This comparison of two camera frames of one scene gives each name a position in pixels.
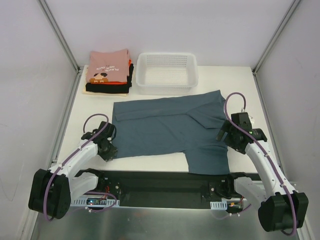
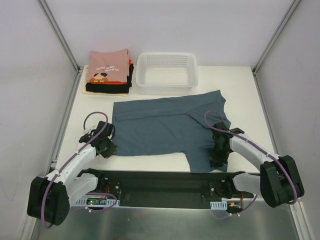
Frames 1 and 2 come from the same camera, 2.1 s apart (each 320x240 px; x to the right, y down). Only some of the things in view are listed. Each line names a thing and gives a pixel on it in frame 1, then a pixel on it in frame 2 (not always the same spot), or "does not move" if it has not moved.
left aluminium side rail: x=65 y=120 does not move
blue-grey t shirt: x=188 y=124 does not move
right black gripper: x=225 y=135 to x=216 y=158
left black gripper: x=110 y=152 does not move
